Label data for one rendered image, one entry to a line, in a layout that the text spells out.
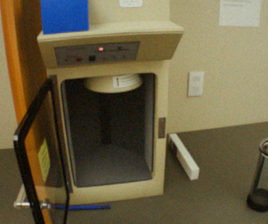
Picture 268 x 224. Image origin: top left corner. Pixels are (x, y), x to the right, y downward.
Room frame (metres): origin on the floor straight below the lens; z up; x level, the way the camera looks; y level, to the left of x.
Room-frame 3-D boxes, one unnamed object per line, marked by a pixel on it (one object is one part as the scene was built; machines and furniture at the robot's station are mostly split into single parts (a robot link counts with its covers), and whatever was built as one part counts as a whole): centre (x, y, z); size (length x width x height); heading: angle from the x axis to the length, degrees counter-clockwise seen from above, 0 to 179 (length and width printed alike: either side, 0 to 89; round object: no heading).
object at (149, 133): (0.86, 0.08, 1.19); 0.26 x 0.24 x 0.35; 100
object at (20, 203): (0.47, 0.23, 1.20); 0.10 x 0.05 x 0.03; 3
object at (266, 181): (0.69, -0.42, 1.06); 0.11 x 0.11 x 0.21
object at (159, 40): (0.68, 0.05, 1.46); 0.32 x 0.12 x 0.10; 100
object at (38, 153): (0.55, 0.20, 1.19); 0.30 x 0.01 x 0.40; 3
